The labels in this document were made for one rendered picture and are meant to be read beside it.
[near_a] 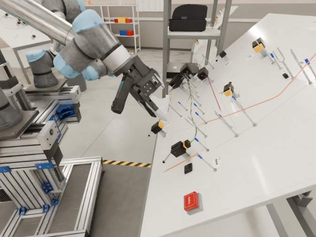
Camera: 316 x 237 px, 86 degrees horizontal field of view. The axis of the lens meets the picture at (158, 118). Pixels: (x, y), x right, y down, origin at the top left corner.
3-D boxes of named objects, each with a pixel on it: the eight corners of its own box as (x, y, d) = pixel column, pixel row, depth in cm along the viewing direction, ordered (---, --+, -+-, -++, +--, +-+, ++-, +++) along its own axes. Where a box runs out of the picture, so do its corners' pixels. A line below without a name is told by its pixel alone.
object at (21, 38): (62, 70, 523) (42, 6, 433) (29, 84, 427) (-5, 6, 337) (42, 68, 537) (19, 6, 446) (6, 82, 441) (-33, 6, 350)
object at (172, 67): (164, 78, 161) (164, 71, 157) (167, 67, 191) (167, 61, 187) (200, 80, 158) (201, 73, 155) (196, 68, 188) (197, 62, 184)
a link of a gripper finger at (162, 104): (179, 109, 52) (158, 87, 51) (167, 122, 51) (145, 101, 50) (176, 111, 55) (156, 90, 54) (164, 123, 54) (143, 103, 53)
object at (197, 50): (186, 91, 393) (195, 5, 303) (189, 75, 490) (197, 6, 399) (219, 94, 380) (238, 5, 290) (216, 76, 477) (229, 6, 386)
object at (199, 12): (168, 31, 140) (169, 3, 130) (169, 28, 160) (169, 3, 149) (205, 32, 138) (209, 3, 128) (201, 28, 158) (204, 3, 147)
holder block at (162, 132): (155, 139, 117) (145, 130, 114) (168, 130, 112) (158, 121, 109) (154, 144, 113) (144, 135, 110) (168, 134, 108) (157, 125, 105)
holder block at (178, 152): (177, 151, 78) (170, 146, 77) (186, 145, 76) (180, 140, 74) (176, 157, 75) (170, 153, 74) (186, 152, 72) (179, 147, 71)
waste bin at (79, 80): (68, 95, 374) (59, 67, 340) (67, 88, 408) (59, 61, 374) (90, 91, 391) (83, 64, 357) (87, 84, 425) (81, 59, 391)
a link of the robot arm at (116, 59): (104, 59, 44) (100, 63, 51) (116, 73, 45) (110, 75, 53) (125, 41, 45) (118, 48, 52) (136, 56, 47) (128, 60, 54)
